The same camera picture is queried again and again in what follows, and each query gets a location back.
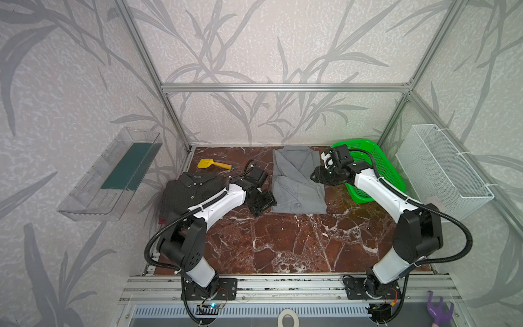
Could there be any pink item in wire basket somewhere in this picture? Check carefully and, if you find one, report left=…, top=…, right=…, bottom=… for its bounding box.
left=424, top=196, right=447, bottom=212

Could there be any white tape roll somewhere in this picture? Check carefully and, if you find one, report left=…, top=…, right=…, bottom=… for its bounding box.
left=277, top=309, right=300, bottom=327

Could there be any white wire mesh basket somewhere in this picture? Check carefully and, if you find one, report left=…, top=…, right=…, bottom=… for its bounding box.
left=396, top=124, right=494, bottom=220

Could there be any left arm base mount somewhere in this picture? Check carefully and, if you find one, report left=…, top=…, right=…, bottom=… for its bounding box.
left=181, top=278, right=238, bottom=317

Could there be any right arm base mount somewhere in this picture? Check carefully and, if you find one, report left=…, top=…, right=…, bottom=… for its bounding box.
left=342, top=275, right=403, bottom=326

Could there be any light grey long sleeve shirt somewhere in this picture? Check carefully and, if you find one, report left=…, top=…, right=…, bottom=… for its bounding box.
left=271, top=146, right=327, bottom=215

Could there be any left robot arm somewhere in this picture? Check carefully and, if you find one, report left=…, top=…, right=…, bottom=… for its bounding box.
left=144, top=160, right=276, bottom=301

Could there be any green plastic basket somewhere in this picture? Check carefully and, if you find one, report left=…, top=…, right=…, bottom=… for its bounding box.
left=332, top=139, right=407, bottom=204

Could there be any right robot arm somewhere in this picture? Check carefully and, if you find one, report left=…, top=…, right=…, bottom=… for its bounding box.
left=311, top=145, right=473, bottom=298

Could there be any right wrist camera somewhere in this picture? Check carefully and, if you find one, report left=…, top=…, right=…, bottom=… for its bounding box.
left=320, top=149, right=336, bottom=169

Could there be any dark striped folded shirt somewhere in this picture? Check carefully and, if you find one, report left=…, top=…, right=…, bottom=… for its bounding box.
left=159, top=172, right=227, bottom=225

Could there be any clear acrylic wall shelf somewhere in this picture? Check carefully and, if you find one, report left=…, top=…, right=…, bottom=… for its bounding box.
left=57, top=128, right=163, bottom=222

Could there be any yellow toy hammer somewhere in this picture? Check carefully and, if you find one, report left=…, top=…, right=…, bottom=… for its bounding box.
left=197, top=159, right=232, bottom=170

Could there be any purple plastic toy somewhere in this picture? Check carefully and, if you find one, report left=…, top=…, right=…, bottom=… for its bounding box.
left=426, top=291, right=454, bottom=327

